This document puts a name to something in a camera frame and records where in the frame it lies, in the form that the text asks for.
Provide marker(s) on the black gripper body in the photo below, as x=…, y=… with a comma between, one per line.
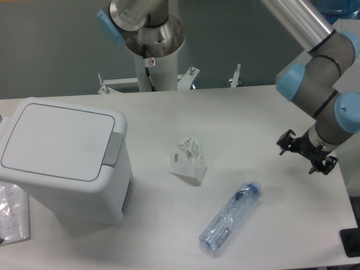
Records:
x=315, y=154

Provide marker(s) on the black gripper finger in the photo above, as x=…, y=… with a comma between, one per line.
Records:
x=324, y=166
x=286, y=141

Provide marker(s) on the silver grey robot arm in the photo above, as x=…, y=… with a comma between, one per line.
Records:
x=310, y=86

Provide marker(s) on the white plastic trash can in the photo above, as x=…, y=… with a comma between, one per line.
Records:
x=102, y=200

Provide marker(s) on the white trash can lid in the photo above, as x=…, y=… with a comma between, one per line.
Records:
x=56, y=141

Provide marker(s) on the black device at edge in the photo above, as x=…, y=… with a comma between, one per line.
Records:
x=350, y=241

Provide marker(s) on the empty clear plastic bottle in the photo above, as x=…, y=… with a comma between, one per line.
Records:
x=229, y=218

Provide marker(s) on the blue water jug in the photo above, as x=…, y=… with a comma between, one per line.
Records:
x=339, y=8

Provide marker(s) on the grey lid push button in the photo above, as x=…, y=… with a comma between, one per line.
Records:
x=113, y=149

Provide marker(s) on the paper sheet in sleeve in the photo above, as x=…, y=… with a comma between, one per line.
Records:
x=15, y=218

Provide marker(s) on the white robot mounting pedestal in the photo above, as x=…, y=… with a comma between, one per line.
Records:
x=155, y=52

